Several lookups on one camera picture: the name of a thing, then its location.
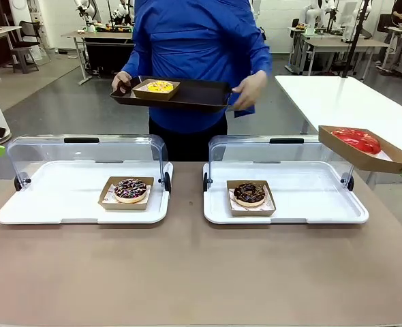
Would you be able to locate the cardboard box of red donut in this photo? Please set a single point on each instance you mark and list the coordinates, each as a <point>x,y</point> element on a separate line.
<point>357,158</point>

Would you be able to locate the red glazed donut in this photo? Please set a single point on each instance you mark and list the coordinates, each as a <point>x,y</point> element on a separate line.
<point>357,139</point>

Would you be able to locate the cardboard box of yellow donut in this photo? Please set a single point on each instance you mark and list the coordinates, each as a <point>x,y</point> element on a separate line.
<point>153,95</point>

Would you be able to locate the yellow glazed donut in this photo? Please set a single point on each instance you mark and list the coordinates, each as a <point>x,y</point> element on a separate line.
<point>160,86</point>

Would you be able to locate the black serving tray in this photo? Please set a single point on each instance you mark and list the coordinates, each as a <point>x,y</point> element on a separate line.
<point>201,93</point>

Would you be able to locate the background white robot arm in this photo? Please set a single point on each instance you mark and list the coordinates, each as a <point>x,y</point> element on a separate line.
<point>313,17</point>
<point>123,10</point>

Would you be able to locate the person left forearm blue sleeve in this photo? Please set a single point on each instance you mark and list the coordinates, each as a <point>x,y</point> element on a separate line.
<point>264,56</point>

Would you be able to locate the person right forearm blue sleeve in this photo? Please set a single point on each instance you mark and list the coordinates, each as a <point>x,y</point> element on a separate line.
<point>133,63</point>

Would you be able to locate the cardboard box of drizzle donut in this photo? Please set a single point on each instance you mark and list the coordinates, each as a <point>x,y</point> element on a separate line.
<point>119,205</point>

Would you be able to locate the chocolate donut white drizzle sprinkles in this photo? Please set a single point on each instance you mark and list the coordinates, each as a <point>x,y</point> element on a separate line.
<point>131,190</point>

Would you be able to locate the chocolate donut with sprinkles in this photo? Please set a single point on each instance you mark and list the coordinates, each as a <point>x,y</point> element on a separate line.
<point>249,195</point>

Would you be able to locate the cardboard box of chocolate donut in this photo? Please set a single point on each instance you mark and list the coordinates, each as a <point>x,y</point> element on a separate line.
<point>252,212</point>

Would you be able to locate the person black trousers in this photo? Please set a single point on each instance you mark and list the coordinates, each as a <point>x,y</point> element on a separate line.
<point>187,143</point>

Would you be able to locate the person torso blue shirt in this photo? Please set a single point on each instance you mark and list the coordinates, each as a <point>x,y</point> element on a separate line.
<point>194,41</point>

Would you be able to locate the person right hand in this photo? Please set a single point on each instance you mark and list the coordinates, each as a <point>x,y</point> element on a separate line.
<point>122,79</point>

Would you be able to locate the person left hand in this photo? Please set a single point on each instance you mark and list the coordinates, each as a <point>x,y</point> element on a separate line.
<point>252,90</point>

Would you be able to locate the white display case base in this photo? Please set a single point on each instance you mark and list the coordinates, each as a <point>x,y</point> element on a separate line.
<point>58,194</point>
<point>306,194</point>

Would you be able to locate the grey background chair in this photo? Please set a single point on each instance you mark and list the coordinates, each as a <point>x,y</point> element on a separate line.
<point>25,51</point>

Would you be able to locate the clear display case lid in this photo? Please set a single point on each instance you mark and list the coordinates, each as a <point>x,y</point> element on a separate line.
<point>85,150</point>
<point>265,151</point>

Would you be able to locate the white side table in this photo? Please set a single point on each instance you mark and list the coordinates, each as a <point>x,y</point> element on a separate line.
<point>330,98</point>

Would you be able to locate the background table black panel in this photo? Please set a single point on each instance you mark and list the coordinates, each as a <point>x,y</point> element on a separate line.
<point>105,51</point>

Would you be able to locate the black tripod pole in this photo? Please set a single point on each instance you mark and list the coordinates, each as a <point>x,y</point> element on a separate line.
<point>354,41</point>

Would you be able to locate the beige background workbench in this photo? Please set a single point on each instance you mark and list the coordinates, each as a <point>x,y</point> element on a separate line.
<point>337,46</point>

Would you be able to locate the background white robot green base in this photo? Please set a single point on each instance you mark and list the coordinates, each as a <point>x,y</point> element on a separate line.
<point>87,15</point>

